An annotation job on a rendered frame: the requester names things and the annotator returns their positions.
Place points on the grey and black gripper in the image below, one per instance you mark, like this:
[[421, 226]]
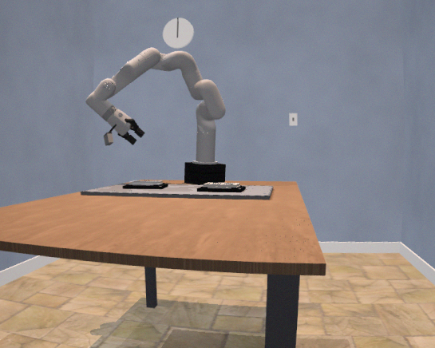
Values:
[[122, 122]]

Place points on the black rectangular frame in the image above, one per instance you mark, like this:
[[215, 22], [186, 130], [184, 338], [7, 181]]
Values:
[[155, 186]]

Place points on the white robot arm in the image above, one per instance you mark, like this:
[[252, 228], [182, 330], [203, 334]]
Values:
[[200, 90]]

